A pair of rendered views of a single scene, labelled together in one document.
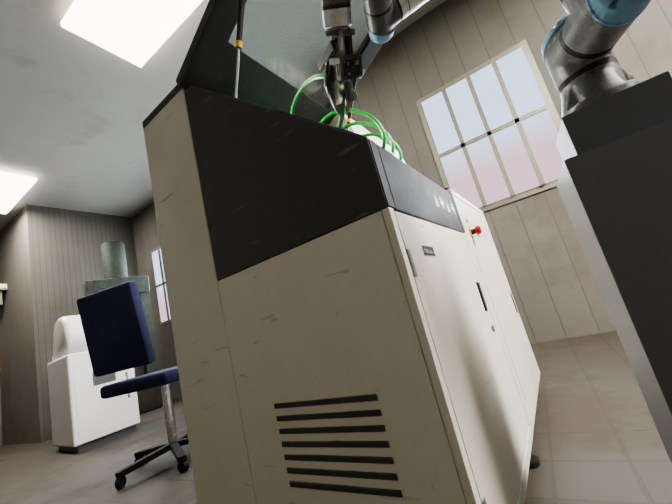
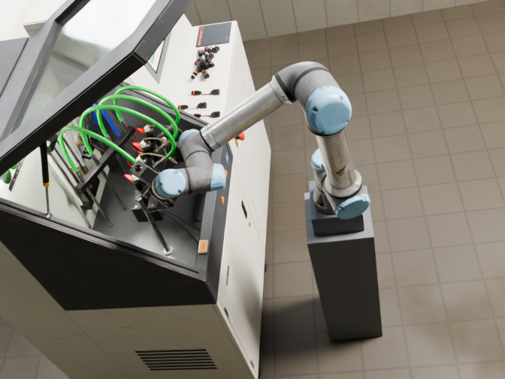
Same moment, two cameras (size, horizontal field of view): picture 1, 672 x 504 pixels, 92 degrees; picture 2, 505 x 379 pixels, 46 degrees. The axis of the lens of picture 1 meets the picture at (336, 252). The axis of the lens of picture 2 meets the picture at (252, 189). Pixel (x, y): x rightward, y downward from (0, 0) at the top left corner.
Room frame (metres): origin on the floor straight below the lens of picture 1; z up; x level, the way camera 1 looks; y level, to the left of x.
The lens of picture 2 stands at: (-0.50, -0.07, 2.57)
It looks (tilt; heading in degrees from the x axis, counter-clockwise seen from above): 49 degrees down; 345
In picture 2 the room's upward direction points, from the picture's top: 18 degrees counter-clockwise
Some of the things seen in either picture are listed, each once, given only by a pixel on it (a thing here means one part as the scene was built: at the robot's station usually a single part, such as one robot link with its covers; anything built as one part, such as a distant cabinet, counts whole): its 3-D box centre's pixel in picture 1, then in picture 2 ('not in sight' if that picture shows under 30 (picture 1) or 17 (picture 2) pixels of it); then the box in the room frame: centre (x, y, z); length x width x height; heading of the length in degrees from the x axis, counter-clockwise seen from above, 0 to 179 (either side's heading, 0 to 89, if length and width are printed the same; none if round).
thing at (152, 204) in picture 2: not in sight; (158, 185); (1.17, -0.16, 0.91); 0.34 x 0.10 x 0.15; 148
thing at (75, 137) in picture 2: not in sight; (71, 116); (1.41, 0.00, 1.20); 0.13 x 0.03 x 0.31; 148
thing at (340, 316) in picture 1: (388, 373); (183, 280); (1.08, -0.07, 0.39); 0.70 x 0.58 x 0.79; 148
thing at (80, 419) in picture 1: (92, 374); not in sight; (3.52, 2.85, 0.66); 0.76 x 0.61 x 1.32; 59
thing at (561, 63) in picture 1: (576, 50); (331, 168); (0.69, -0.67, 1.07); 0.13 x 0.12 x 0.14; 169
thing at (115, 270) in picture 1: (121, 324); not in sight; (4.79, 3.36, 1.28); 0.87 x 0.67 x 2.56; 151
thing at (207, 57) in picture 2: not in sight; (204, 60); (1.62, -0.61, 1.01); 0.23 x 0.11 x 0.06; 148
